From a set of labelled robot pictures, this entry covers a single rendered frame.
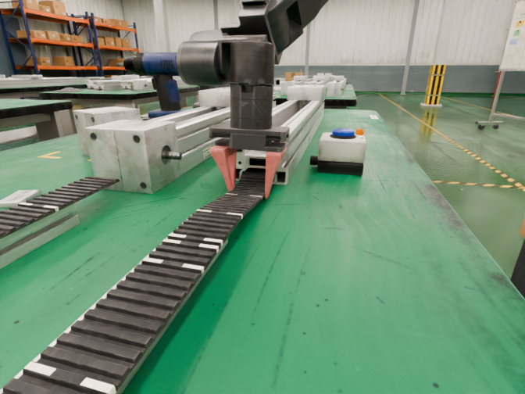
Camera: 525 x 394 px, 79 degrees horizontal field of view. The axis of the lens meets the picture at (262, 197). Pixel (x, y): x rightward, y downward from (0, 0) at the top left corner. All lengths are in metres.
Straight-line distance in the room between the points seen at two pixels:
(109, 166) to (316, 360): 0.41
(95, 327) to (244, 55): 0.32
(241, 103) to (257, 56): 0.06
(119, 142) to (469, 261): 0.46
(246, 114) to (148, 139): 0.15
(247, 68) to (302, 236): 0.21
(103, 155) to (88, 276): 0.24
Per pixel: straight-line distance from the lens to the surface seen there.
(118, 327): 0.22
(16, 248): 0.40
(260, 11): 0.45
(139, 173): 0.51
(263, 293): 0.28
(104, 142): 0.53
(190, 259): 0.26
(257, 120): 0.42
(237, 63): 0.42
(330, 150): 0.58
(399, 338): 0.26
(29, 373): 0.21
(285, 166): 0.52
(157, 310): 0.22
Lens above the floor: 0.95
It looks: 22 degrees down
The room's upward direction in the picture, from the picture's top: straight up
